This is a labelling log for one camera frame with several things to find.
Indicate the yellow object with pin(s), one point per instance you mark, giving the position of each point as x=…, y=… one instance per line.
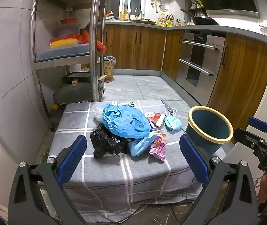
x=54, y=106

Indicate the blue grey storage tray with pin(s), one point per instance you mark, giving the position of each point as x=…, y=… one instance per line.
x=60, y=54

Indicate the black plastic bag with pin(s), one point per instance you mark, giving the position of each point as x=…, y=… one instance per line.
x=103, y=140

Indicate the stainless steel oven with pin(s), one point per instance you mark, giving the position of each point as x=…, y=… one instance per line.
x=199, y=75

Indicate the clear plastic bag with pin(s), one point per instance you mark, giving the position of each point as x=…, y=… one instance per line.
x=98, y=114

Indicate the light blue plastic bag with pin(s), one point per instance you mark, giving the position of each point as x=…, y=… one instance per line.
x=139, y=146

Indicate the black wok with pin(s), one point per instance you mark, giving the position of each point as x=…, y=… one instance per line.
x=203, y=20

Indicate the yellow corn package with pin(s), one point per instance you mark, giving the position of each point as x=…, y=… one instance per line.
x=63, y=43

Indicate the blue face mask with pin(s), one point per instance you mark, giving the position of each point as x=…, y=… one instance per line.
x=173, y=123

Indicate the grey plaid blanket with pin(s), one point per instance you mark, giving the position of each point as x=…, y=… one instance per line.
x=114, y=173

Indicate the blue bin with cream rim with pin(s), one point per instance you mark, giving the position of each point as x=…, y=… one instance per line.
x=208, y=126

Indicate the plastic containers with red lid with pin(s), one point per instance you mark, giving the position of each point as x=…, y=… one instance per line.
x=68, y=29

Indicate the red plastic bag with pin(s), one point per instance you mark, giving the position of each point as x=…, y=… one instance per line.
x=84, y=37

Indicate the red and white packet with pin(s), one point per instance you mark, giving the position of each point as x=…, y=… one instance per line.
x=155, y=118

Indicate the stainless steel rack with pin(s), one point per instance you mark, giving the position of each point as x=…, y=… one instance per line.
x=93, y=51

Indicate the yellow green food packet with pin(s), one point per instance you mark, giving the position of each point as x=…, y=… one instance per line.
x=170, y=24

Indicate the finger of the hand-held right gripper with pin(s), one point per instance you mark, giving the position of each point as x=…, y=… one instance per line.
x=246, y=137
x=259, y=124

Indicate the metal faucet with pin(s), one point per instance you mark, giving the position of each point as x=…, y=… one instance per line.
x=138, y=11

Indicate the large pot with lid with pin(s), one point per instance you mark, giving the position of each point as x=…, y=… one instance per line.
x=75, y=95

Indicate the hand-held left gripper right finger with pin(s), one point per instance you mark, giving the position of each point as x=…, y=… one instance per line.
x=193, y=159

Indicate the amber bottle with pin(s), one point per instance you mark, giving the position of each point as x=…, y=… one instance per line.
x=122, y=16
x=126, y=16

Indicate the person's right hand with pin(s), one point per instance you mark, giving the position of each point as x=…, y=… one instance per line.
x=264, y=188

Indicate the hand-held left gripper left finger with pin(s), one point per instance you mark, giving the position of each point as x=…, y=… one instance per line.
x=72, y=155

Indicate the floral bin with plastic liner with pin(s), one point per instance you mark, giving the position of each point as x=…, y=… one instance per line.
x=109, y=70

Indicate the pink snack wrapper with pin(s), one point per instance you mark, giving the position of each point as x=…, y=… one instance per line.
x=159, y=147

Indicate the wooden base cabinets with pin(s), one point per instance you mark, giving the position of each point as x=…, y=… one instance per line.
x=128, y=46

